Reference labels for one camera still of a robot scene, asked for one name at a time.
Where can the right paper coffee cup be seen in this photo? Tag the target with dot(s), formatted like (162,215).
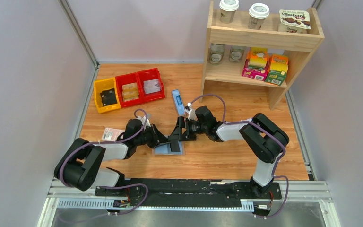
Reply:
(258,12)

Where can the pink snack box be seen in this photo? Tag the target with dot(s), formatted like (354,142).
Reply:
(256,64)

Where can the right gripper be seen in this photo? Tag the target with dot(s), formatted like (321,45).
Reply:
(183,129)

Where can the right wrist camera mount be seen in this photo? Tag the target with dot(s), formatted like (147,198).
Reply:
(190,112)

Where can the gold cards in bin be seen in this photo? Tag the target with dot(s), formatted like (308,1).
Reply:
(130,92)

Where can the green snack box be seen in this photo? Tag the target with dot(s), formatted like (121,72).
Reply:
(277,69)

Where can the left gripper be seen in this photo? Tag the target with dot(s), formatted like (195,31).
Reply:
(155,137)

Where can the left glass jar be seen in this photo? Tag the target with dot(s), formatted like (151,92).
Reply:
(216,53)

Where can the left paper coffee cup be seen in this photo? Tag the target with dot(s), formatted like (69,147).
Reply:
(228,9)

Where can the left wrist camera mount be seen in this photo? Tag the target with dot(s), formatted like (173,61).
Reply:
(145,121)

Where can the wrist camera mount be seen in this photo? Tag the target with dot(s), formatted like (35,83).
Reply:
(190,112)
(145,121)

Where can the silver cards in bin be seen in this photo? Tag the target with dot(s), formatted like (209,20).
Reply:
(151,86)

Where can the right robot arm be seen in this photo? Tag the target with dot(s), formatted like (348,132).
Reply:
(265,139)

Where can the paper coffee cup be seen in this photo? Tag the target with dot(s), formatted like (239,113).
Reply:
(228,9)
(258,12)

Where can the blue toothpaste box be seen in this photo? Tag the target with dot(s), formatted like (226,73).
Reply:
(179,106)

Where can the glass jar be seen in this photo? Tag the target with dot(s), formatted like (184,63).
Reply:
(216,53)
(236,53)

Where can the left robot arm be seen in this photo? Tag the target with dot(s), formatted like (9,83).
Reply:
(80,166)

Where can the red plastic bin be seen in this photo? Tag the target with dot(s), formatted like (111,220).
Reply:
(148,75)
(126,79)

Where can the red plastic bin left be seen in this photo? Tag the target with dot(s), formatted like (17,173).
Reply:
(126,79)

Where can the Chobani yogurt cup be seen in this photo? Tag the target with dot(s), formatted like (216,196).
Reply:
(294,21)

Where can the pink leather card holder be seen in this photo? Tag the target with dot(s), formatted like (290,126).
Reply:
(164,150)

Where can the yellow plastic bin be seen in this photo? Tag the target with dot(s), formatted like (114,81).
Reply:
(99,86)

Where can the wooden shelf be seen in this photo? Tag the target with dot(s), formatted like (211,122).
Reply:
(298,47)

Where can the right glass jar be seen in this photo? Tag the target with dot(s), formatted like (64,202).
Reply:
(236,53)

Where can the red plastic bin right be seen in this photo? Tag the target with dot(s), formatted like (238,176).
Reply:
(148,75)

